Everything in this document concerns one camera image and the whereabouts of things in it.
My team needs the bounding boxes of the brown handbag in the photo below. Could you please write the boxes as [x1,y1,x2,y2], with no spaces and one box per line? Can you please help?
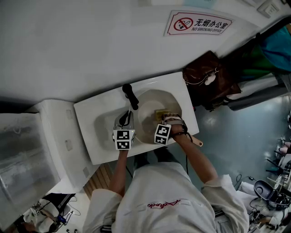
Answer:
[182,50,242,112]

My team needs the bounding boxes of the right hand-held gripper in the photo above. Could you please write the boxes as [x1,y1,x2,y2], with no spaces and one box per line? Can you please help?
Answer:
[154,114,188,146]

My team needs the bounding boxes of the white stepped ledge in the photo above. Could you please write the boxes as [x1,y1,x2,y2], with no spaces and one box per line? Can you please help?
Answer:
[24,99,103,194]

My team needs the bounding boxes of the no-smoking wall sign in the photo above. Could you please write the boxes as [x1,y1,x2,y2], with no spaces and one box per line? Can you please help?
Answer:
[163,10,235,37]

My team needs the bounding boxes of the white card switch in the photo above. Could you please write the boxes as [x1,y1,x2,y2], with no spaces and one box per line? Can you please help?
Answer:
[256,0,281,19]

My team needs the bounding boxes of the yellow sponge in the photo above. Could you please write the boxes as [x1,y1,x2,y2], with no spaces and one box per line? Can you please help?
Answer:
[154,109,168,122]

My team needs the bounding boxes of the beige frying pan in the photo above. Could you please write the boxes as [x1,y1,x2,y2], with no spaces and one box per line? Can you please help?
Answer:
[135,89,204,148]

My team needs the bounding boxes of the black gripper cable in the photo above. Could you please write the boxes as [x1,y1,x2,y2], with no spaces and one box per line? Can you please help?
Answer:
[170,131,194,176]

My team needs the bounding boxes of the person's right hand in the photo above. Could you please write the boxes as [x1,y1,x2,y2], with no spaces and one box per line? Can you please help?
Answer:
[162,112,187,137]

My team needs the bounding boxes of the person's right forearm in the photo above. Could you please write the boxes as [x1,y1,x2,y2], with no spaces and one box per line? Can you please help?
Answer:
[171,133,219,191]

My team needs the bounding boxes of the person's left forearm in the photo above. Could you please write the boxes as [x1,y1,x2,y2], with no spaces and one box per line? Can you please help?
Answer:
[109,149,130,198]

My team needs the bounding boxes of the white sink basin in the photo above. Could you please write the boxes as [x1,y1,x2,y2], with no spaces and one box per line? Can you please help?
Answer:
[73,71,200,166]

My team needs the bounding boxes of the wooden decking strip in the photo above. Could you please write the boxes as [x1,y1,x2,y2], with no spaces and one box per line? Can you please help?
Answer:
[82,162,115,201]

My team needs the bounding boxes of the person's trousers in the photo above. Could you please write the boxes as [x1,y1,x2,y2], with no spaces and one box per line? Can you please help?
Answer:
[132,147,181,170]

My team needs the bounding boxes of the person's white shirt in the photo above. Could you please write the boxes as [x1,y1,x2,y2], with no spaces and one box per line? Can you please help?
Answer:
[81,161,250,233]

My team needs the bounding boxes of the silver foil duct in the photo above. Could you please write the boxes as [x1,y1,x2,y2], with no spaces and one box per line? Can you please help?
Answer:
[0,112,61,231]

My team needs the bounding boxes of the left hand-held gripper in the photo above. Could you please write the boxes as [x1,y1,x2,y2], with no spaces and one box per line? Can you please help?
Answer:
[112,109,136,151]

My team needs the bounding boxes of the black round appliance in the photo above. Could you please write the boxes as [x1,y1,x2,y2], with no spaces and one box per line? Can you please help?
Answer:
[253,179,287,210]

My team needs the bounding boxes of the black faucet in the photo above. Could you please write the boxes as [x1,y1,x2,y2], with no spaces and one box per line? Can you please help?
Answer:
[121,83,140,111]

